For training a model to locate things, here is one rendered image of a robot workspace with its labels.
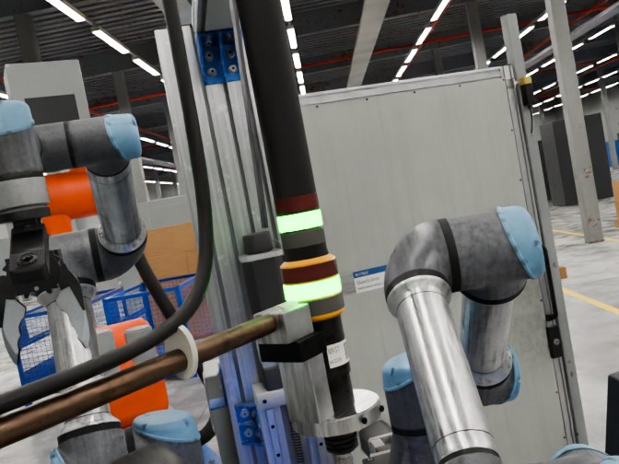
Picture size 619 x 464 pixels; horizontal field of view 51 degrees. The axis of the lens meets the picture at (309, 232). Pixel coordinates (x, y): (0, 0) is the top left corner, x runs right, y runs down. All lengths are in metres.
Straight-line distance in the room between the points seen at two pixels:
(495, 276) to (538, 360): 1.86
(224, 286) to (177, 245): 7.16
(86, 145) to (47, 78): 3.45
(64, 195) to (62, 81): 0.72
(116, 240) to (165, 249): 7.30
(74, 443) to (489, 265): 0.79
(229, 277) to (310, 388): 0.94
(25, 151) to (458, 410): 0.67
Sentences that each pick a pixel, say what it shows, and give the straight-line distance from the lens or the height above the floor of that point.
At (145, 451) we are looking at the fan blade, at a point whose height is 1.44.
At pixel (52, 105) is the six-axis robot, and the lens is 4.47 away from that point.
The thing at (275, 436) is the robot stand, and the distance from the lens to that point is 1.39.
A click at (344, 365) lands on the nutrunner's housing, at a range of 0.50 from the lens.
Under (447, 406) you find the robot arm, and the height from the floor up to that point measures 1.35.
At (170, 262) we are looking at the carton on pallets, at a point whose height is 1.12.
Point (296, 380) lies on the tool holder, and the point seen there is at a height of 1.50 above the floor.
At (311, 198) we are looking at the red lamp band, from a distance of 0.48.
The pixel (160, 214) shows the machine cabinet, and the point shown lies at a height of 1.81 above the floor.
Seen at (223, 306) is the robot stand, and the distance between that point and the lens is 1.42.
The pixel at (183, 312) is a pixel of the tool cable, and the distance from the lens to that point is 0.40.
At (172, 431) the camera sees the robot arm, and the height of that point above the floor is 1.25.
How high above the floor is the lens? 1.62
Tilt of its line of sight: 3 degrees down
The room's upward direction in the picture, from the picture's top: 11 degrees counter-clockwise
